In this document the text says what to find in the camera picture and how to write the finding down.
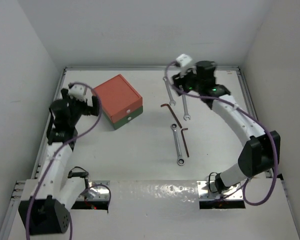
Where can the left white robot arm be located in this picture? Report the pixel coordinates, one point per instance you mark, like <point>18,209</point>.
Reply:
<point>47,209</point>

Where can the silver ratchet wrench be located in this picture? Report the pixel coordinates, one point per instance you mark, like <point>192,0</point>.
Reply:
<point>180,159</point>

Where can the silver combination wrench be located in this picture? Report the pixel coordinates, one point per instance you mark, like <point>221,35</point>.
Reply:
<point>172,102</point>

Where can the white front cover board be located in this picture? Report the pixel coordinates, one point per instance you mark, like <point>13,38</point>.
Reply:
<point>170,210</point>

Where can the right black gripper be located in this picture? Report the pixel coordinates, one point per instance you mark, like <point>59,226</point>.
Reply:
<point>180,78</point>

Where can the silver open-end wrench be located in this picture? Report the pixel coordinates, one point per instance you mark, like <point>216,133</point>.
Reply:
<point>186,115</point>

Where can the orange drawer box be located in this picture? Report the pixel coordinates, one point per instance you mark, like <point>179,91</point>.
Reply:
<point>118,98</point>

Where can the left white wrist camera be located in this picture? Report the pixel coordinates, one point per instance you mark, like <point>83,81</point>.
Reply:
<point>77,92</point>

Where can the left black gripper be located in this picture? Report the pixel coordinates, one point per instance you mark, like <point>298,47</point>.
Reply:
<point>87,110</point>

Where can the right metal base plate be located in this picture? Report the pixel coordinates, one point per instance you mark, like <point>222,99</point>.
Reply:
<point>207,192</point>

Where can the metal base plate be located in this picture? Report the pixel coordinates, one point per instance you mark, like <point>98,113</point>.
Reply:
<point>207,192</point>
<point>91,189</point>

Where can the green drawer box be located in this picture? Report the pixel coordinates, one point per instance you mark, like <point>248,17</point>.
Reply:
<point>126,119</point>

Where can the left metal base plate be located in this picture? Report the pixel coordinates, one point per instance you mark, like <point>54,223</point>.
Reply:
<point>91,189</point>

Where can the short dark red hex key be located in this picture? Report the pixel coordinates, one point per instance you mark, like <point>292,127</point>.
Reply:
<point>184,141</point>

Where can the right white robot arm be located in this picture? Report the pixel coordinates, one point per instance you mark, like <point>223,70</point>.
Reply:
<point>261,147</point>

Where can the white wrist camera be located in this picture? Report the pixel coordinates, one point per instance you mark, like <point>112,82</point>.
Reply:
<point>184,61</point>
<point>77,92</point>

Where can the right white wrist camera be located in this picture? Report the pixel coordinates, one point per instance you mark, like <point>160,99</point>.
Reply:
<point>184,61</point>

